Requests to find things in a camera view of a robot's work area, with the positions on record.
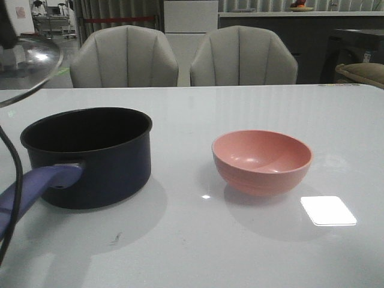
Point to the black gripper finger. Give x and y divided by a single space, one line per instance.
8 36

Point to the glass lid with blue knob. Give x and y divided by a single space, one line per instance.
27 67

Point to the pink bowl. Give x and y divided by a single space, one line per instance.
261 163

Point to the red barrier belt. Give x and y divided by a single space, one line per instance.
121 19

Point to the left beige upholstered chair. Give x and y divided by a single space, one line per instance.
125 57

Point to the beige upholstered chair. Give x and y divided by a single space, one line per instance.
125 57
241 56

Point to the dark blue saucepan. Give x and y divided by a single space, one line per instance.
87 158

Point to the right beige upholstered chair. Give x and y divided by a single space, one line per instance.
241 56

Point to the fruit plate on counter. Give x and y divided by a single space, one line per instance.
300 6

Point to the grey kitchen counter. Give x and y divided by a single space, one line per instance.
305 33

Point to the dark side table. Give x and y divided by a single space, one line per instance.
350 46

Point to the beige cushion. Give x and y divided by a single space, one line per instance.
361 73

